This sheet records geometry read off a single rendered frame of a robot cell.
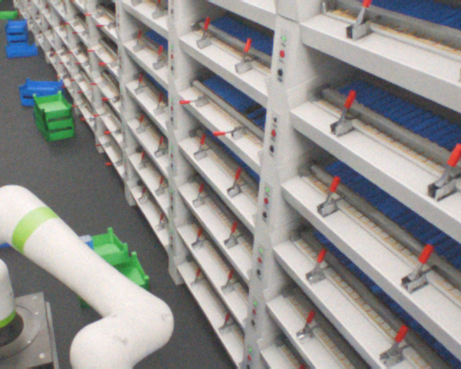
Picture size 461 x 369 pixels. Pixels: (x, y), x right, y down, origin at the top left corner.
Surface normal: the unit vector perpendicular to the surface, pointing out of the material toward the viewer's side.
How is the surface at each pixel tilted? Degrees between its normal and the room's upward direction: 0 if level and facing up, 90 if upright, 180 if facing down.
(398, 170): 18
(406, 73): 108
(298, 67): 90
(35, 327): 2
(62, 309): 0
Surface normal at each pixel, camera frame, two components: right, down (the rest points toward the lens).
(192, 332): 0.00, -0.86
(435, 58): -0.29, -0.77
